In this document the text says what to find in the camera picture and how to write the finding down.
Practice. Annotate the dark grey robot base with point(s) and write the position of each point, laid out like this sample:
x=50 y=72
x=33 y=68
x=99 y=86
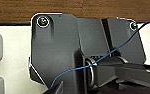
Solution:
x=57 y=50

